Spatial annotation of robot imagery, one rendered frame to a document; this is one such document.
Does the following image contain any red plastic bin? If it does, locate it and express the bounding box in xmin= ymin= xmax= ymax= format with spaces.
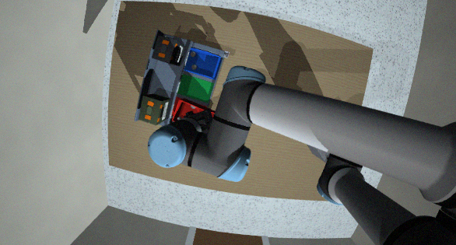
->
xmin=172 ymin=98 xmax=215 ymax=121

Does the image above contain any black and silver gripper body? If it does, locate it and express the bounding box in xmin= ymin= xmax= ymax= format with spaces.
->
xmin=184 ymin=109 xmax=212 ymax=134

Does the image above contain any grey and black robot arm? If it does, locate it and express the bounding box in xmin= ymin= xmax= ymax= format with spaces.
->
xmin=148 ymin=66 xmax=456 ymax=245

